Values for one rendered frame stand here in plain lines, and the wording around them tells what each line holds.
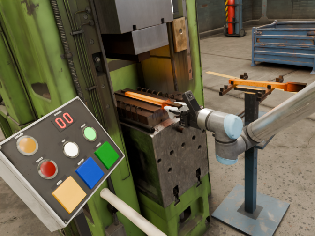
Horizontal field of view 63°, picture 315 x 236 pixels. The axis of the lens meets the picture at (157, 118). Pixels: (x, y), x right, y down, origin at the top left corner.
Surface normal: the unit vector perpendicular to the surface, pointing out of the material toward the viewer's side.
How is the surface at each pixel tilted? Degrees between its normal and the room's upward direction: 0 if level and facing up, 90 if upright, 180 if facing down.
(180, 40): 90
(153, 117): 90
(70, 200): 60
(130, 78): 90
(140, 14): 90
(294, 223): 0
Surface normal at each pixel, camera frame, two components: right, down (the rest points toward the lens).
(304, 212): -0.15, -0.89
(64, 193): 0.72, -0.41
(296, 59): -0.78, 0.37
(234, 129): 0.66, 0.15
